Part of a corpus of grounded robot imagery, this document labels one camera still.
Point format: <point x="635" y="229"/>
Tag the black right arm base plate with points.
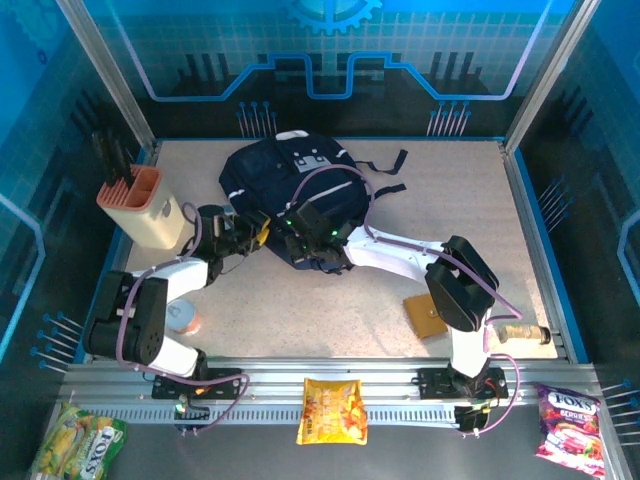
<point x="432" y="383"/>

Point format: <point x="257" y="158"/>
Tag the purple Fox's candy bag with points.
<point x="570" y="430"/>

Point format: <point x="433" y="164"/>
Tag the beige orange knife block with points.
<point x="145" y="217"/>

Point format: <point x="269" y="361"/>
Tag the green Fox's candy bag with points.
<point x="77" y="445"/>

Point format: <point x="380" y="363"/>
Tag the brown leather card wallet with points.
<point x="420" y="320"/>

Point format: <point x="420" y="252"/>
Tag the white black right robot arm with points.
<point x="395" y="252"/>

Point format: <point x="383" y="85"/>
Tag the aluminium frame rail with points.
<point x="280" y="370"/>

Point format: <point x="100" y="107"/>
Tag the aluminium corner post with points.
<point x="101" y="60"/>
<point x="552" y="60"/>

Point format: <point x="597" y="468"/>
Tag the brown cork bottle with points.
<point x="522" y="333"/>

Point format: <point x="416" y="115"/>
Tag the navy blue backpack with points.
<point x="260" y="175"/>

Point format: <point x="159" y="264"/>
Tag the yellow snack bag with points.
<point x="331" y="412"/>

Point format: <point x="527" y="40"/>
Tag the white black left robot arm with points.
<point x="185" y="275"/>

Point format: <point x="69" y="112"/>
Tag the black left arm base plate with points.
<point x="165" y="388"/>

